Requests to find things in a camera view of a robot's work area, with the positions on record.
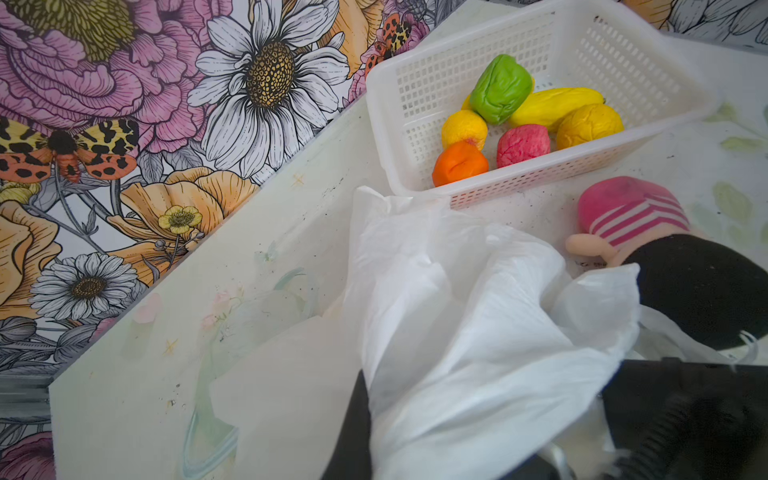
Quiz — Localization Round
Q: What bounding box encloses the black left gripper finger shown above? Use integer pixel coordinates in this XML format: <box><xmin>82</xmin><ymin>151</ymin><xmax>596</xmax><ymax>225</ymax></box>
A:
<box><xmin>321</xmin><ymin>370</ymin><xmax>373</xmax><ymax>480</ymax></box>

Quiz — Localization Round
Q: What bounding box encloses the white plastic bag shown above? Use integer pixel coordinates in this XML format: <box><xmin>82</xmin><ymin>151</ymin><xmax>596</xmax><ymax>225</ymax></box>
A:
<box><xmin>211</xmin><ymin>187</ymin><xmax>736</xmax><ymax>479</ymax></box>

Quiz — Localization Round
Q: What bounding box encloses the orange toy orange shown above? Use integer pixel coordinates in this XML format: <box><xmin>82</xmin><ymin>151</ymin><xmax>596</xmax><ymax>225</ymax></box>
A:
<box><xmin>432</xmin><ymin>141</ymin><xmax>489</xmax><ymax>187</ymax></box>

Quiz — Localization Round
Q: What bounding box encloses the peach toy fruit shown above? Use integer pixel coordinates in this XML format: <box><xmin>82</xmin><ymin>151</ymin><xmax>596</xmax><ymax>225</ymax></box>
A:
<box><xmin>441</xmin><ymin>110</ymin><xmax>488</xmax><ymax>150</ymax></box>

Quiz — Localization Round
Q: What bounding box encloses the pink toy strawberry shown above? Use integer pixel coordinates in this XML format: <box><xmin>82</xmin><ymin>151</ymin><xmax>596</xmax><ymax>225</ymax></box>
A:
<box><xmin>496</xmin><ymin>124</ymin><xmax>551</xmax><ymax>168</ymax></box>

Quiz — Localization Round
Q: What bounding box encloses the yellow toy corn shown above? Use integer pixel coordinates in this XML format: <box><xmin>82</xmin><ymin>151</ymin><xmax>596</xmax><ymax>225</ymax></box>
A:
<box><xmin>507</xmin><ymin>88</ymin><xmax>605</xmax><ymax>133</ymax></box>

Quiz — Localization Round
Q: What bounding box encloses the green toy leaf fruit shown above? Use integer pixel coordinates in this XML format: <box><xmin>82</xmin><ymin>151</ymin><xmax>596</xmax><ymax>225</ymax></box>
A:
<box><xmin>470</xmin><ymin>54</ymin><xmax>535</xmax><ymax>125</ymax></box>

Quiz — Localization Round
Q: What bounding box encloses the yellow toy lemon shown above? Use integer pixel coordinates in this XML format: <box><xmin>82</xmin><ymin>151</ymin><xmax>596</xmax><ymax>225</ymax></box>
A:
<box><xmin>555</xmin><ymin>104</ymin><xmax>624</xmax><ymax>150</ymax></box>

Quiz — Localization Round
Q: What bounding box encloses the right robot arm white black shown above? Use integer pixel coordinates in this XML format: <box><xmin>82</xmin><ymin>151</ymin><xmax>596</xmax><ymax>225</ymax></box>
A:
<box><xmin>598</xmin><ymin>358</ymin><xmax>767</xmax><ymax>479</ymax></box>

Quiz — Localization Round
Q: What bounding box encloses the pink toy food piece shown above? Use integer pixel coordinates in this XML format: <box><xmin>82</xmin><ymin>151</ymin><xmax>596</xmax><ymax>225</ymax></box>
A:
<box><xmin>565</xmin><ymin>176</ymin><xmax>711</xmax><ymax>268</ymax></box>

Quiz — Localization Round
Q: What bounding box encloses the white plastic mesh basket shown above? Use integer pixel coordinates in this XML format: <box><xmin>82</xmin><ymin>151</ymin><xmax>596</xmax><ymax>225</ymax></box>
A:
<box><xmin>366</xmin><ymin>1</ymin><xmax>720</xmax><ymax>208</ymax></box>

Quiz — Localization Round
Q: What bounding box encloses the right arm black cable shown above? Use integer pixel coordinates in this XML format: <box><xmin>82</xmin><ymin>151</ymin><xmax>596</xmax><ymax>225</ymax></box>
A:
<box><xmin>611</xmin><ymin>392</ymin><xmax>703</xmax><ymax>480</ymax></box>

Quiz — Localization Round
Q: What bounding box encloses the aluminium corner post left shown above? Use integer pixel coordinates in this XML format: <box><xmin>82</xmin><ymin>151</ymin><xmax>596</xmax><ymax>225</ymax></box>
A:
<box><xmin>1</xmin><ymin>373</ymin><xmax>53</xmax><ymax>420</ymax></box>

